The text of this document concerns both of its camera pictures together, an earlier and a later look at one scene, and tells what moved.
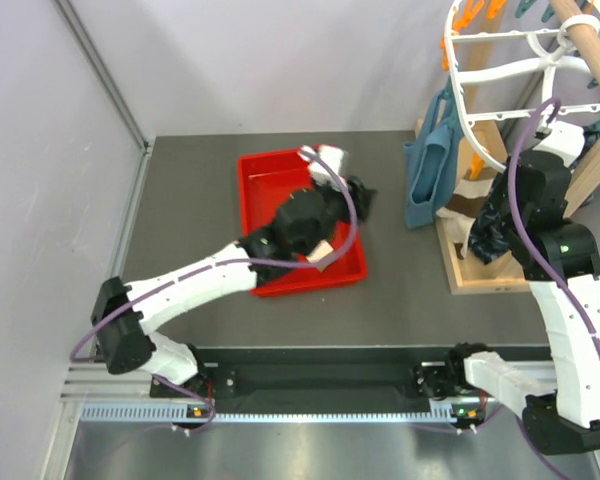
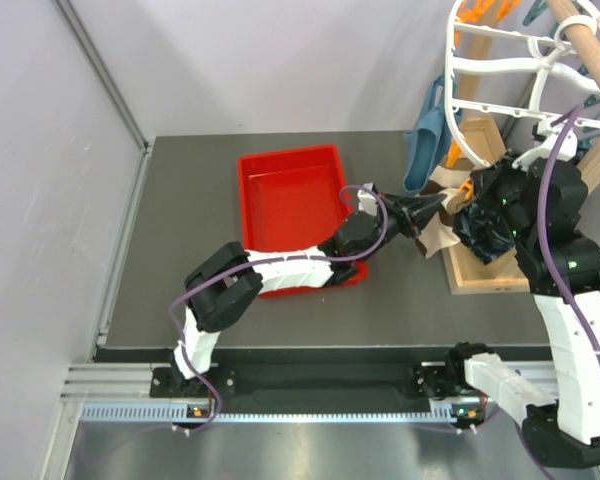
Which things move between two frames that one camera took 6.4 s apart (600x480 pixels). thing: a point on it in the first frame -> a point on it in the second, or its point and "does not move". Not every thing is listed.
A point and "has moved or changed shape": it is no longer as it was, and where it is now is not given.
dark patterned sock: (488, 236) does not move
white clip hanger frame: (496, 72) -> (527, 87)
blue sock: (430, 162) has moved or changed shape
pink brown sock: (466, 204) -> (443, 229)
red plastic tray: (265, 181) does not move
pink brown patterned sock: (320, 251) has moved or changed shape
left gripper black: (362, 198) -> (410, 213)
